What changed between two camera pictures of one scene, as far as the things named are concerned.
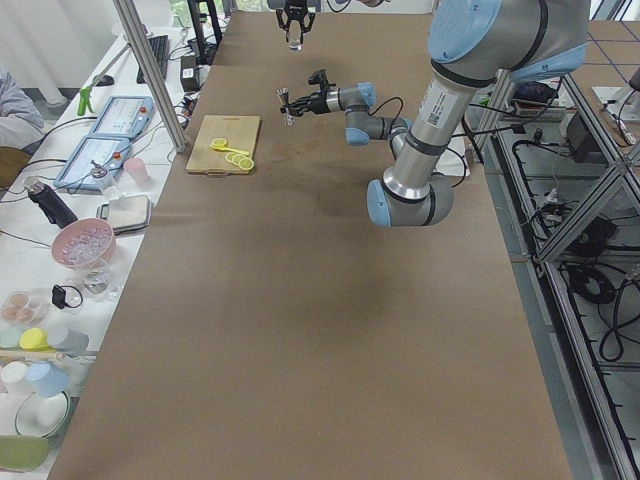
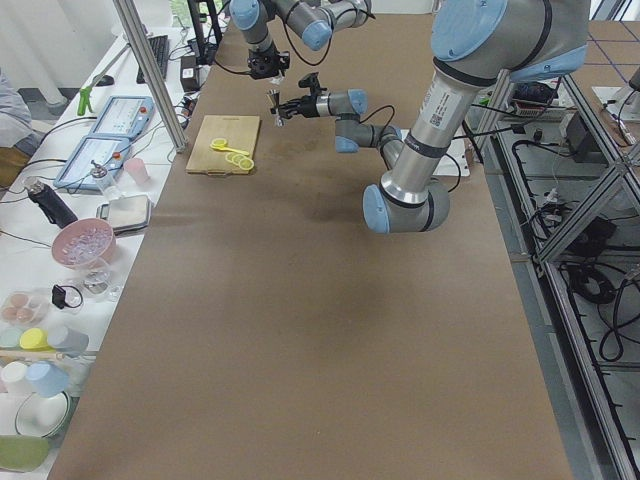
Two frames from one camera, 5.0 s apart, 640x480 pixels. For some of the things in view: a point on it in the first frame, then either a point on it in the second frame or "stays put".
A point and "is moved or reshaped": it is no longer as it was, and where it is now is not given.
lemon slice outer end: (246, 164) stays put
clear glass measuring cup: (294, 41) is moved or reshaped
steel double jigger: (283, 94) → (273, 96)
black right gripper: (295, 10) → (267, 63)
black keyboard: (160, 48) stays put
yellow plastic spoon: (219, 144) stays put
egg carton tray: (24, 307) stays put
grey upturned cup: (70, 341) stays put
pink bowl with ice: (83, 243) stays put
